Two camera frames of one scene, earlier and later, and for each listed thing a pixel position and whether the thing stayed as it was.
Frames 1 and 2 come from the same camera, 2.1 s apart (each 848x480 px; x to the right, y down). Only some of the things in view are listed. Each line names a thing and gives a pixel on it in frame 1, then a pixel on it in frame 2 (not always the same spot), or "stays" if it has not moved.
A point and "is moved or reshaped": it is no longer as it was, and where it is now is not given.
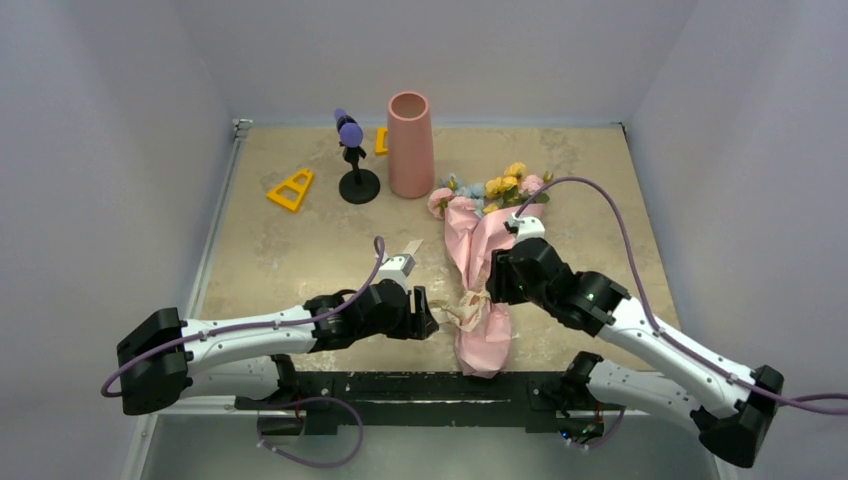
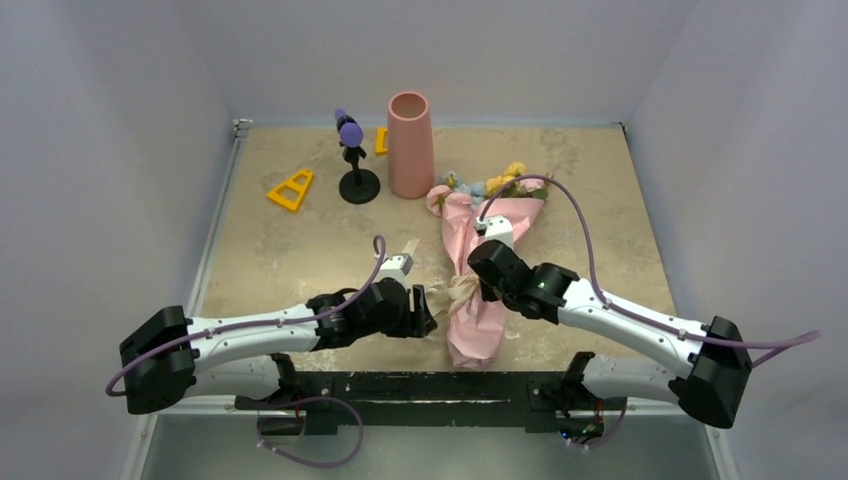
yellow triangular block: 299,187 stays
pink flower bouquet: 476,217 is moved or reshaped
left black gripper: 417,324 stays
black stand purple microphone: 357,186 stays
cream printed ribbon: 466,313 -> 452,294
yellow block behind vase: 380,150 stays
